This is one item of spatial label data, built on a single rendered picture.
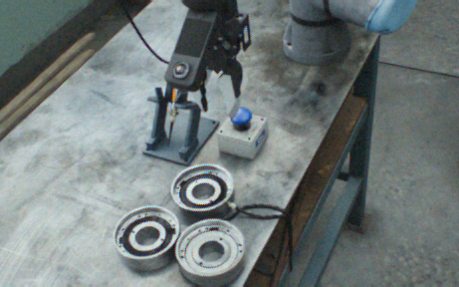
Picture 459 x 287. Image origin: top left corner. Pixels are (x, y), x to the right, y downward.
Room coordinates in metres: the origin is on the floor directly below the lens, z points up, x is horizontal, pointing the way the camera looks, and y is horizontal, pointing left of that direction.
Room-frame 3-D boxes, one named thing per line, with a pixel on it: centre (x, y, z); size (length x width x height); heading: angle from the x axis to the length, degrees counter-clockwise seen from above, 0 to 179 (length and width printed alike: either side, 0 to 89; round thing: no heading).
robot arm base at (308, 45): (1.08, -0.23, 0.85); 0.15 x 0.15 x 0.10
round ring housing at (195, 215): (0.66, 0.05, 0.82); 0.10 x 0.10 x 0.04
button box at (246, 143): (0.80, -0.04, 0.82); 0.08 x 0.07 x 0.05; 148
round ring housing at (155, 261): (0.58, 0.14, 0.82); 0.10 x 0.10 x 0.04
